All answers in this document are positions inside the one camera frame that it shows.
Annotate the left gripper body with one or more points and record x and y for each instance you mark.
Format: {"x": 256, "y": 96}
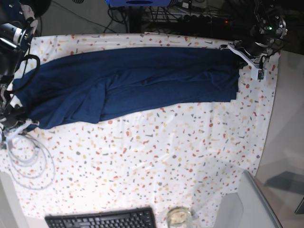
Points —
{"x": 257, "y": 64}

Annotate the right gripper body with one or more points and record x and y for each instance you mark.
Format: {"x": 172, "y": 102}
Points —
{"x": 7, "y": 135}

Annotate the dark blue t-shirt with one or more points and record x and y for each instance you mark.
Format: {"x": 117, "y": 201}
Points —
{"x": 103, "y": 85}

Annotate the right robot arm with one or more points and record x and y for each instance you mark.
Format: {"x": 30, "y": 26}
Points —
{"x": 17, "y": 28}

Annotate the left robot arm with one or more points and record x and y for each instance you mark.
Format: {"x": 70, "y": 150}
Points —
{"x": 269, "y": 26}

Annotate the black power strip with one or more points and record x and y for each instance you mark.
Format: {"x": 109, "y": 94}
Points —
{"x": 165, "y": 17}

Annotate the terrazzo patterned tablecloth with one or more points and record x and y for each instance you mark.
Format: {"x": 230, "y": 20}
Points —
{"x": 188, "y": 155}

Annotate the blue box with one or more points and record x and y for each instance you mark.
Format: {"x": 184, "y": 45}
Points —
{"x": 141, "y": 3}

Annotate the black keyboard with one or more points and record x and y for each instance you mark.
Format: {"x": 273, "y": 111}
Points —
{"x": 131, "y": 218}

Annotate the glass jar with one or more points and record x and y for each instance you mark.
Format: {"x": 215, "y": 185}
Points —
{"x": 179, "y": 217}

